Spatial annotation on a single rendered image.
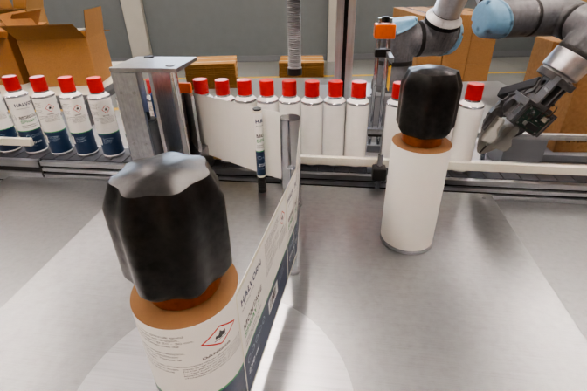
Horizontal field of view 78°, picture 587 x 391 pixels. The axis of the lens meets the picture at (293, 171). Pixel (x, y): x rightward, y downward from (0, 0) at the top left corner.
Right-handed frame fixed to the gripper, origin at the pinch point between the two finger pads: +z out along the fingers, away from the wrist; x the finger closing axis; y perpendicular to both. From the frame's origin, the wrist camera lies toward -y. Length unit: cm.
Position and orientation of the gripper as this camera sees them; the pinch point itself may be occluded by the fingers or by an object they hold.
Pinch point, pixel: (481, 147)
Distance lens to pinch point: 95.3
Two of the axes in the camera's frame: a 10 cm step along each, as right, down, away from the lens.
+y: -1.2, 4.8, -8.7
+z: -4.8, 7.4, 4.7
